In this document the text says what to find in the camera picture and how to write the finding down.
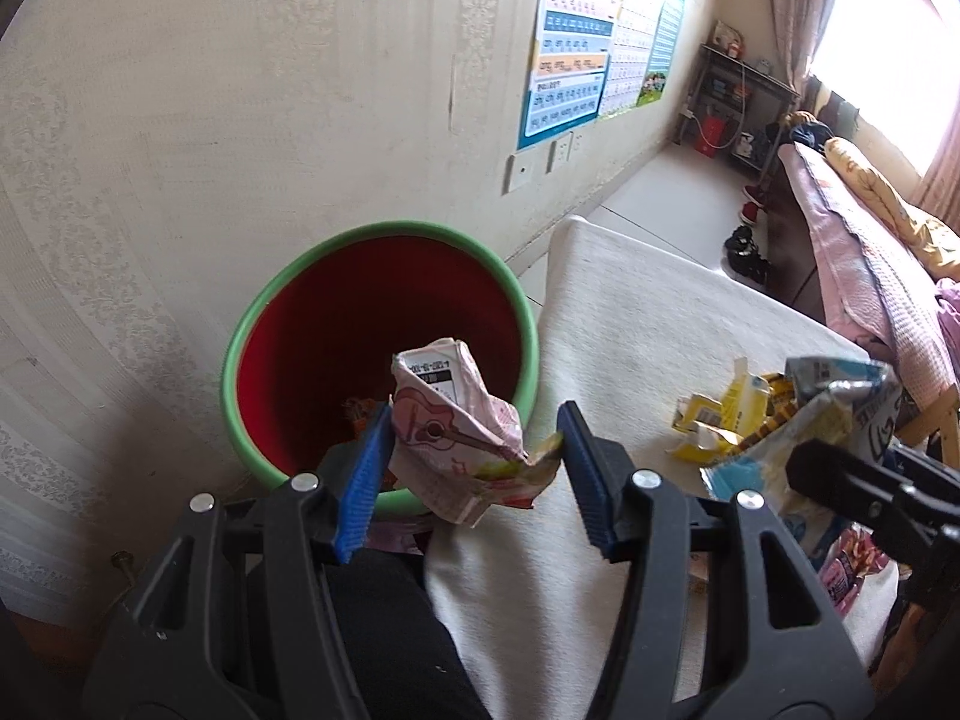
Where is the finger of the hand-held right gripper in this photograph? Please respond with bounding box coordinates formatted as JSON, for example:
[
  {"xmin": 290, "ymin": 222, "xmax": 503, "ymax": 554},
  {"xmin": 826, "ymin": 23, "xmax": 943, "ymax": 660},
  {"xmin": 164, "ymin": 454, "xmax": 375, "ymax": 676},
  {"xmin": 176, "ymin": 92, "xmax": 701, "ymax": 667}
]
[{"xmin": 786, "ymin": 439, "xmax": 901, "ymax": 533}]

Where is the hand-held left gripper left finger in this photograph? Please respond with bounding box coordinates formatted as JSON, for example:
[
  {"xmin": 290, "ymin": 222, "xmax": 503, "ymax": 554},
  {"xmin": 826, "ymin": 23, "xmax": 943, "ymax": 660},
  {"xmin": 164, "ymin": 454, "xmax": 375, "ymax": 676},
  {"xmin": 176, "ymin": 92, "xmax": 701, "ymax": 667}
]
[{"xmin": 90, "ymin": 401, "xmax": 398, "ymax": 720}]

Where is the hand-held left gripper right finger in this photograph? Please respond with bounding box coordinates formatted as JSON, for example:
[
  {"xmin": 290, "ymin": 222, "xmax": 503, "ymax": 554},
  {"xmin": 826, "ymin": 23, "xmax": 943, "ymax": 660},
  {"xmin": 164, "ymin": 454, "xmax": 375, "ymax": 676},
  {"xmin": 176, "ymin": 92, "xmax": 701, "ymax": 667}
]
[{"xmin": 556, "ymin": 399, "xmax": 875, "ymax": 720}]

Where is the blue and white snack bag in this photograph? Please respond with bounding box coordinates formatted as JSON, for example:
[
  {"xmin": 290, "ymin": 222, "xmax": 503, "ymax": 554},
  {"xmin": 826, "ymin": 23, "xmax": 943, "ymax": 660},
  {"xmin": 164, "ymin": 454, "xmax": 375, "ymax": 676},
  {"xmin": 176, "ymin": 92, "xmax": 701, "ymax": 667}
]
[{"xmin": 701, "ymin": 355, "xmax": 905, "ymax": 563}]

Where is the pink snack bag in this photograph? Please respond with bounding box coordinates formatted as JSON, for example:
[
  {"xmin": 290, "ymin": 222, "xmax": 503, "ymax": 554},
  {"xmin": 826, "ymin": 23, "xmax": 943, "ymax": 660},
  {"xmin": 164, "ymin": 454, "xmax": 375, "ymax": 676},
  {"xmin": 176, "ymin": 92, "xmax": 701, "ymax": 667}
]
[{"xmin": 817, "ymin": 527, "xmax": 890, "ymax": 616}]

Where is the pink drink carton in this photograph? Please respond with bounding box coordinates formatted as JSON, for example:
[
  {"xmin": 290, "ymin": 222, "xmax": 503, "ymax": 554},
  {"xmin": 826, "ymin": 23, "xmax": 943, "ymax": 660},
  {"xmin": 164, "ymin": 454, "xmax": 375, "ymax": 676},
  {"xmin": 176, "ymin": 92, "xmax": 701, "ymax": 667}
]
[{"xmin": 391, "ymin": 339, "xmax": 563, "ymax": 526}]

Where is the red trash bin green rim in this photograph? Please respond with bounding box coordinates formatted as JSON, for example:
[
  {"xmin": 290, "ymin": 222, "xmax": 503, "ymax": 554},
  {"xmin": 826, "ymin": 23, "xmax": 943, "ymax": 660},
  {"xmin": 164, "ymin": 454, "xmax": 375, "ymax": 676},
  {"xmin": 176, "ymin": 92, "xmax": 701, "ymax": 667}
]
[{"xmin": 221, "ymin": 220, "xmax": 539, "ymax": 518}]

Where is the torn yellow drink carton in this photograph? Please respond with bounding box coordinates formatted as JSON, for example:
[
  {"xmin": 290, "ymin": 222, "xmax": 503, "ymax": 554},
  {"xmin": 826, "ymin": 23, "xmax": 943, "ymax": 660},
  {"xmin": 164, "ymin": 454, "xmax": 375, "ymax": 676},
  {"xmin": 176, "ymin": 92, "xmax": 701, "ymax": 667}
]
[{"xmin": 666, "ymin": 356, "xmax": 800, "ymax": 464}]

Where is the white table cloth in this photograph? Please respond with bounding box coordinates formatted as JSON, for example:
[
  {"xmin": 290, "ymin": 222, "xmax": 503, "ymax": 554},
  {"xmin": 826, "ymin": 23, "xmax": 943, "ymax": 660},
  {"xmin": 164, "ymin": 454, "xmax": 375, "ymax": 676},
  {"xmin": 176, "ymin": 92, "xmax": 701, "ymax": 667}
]
[{"xmin": 424, "ymin": 215, "xmax": 901, "ymax": 720}]

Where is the bed with pink blanket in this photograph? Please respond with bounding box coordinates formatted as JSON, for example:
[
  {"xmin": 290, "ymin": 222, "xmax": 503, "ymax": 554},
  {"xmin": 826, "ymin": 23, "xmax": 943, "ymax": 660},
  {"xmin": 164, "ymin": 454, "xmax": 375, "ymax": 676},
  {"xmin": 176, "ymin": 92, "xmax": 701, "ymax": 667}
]
[{"xmin": 778, "ymin": 142, "xmax": 960, "ymax": 406}]

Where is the yellow patterned quilt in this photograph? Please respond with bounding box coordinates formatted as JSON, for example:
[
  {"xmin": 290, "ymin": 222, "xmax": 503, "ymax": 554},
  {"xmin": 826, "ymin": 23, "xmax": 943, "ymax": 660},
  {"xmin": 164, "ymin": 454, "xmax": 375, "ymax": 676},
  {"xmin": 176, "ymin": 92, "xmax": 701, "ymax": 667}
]
[{"xmin": 825, "ymin": 136, "xmax": 960, "ymax": 280}]

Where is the dark clothes pile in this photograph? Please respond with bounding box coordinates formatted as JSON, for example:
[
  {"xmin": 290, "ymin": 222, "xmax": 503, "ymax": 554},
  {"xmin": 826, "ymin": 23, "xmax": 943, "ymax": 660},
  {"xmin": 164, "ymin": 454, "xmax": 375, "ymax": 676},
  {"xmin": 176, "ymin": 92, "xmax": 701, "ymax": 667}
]
[{"xmin": 784, "ymin": 111, "xmax": 835, "ymax": 152}]

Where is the red bucket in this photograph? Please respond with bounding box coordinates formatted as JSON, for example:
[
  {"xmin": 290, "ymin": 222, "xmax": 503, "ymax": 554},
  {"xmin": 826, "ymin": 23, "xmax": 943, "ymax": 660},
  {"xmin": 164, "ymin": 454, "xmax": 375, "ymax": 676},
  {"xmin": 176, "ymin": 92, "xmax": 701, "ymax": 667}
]
[{"xmin": 694, "ymin": 114, "xmax": 730, "ymax": 158}]

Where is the metal shelf rack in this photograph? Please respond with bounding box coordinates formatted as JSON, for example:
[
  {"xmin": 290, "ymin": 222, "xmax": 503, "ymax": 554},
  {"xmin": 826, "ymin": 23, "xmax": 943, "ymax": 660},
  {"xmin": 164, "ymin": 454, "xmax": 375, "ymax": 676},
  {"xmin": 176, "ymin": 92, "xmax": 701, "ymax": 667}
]
[{"xmin": 679, "ymin": 41, "xmax": 800, "ymax": 166}]

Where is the pink patterned curtain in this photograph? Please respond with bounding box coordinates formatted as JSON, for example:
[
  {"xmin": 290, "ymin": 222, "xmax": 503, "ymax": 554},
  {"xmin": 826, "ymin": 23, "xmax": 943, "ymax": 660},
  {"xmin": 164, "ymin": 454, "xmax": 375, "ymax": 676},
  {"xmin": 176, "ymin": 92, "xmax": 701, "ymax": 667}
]
[{"xmin": 765, "ymin": 0, "xmax": 856, "ymax": 95}]

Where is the blue bordered wall poster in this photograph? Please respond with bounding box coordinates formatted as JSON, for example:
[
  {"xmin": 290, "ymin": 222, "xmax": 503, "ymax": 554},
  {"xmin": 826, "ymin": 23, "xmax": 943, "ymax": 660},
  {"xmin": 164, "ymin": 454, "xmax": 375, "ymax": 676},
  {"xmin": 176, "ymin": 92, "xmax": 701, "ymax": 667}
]
[{"xmin": 516, "ymin": 0, "xmax": 627, "ymax": 151}]

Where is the green bordered wall poster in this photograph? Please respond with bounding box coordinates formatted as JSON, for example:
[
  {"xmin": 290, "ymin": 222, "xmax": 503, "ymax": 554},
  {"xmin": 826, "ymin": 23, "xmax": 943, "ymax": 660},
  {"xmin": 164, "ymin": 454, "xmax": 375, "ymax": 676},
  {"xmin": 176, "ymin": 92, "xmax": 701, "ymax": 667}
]
[{"xmin": 637, "ymin": 0, "xmax": 689, "ymax": 107}]

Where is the white grid wall poster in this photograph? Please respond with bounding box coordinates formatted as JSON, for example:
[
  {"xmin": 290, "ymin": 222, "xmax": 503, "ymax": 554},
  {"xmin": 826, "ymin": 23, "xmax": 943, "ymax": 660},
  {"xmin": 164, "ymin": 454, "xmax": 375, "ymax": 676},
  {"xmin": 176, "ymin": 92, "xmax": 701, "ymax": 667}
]
[{"xmin": 600, "ymin": 0, "xmax": 670, "ymax": 121}]

